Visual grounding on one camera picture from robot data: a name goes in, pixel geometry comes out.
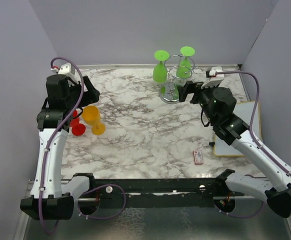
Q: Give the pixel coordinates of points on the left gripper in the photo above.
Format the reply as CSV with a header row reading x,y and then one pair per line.
x,y
92,95

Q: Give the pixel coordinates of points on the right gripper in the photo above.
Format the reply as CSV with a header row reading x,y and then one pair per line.
x,y
186,89

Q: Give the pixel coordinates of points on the orange wine glass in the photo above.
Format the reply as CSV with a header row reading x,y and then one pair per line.
x,y
92,117

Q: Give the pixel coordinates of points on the green wine glass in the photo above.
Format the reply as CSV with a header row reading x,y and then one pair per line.
x,y
185,67
159,71

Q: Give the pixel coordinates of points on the red wine glass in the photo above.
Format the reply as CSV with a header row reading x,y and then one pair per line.
x,y
77,128

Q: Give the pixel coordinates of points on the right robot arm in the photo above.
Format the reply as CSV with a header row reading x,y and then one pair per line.
x,y
218,104

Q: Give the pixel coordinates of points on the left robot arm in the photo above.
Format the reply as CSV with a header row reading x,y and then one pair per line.
x,y
49,198

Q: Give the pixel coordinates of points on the chrome wine glass rack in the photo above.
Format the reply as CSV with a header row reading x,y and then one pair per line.
x,y
168,91

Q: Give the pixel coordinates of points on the small whiteboard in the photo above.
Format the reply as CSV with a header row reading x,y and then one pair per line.
x,y
244,111

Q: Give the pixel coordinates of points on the red white eraser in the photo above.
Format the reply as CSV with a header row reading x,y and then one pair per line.
x,y
197,156

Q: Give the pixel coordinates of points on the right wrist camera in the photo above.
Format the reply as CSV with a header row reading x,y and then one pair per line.
x,y
214,77

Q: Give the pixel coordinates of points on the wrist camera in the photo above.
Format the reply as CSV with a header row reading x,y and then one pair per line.
x,y
214,77
66,69

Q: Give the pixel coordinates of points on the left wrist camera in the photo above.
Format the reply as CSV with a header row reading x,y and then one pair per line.
x,y
66,69

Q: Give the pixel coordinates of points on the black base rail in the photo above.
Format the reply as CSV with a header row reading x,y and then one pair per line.
x,y
116,193

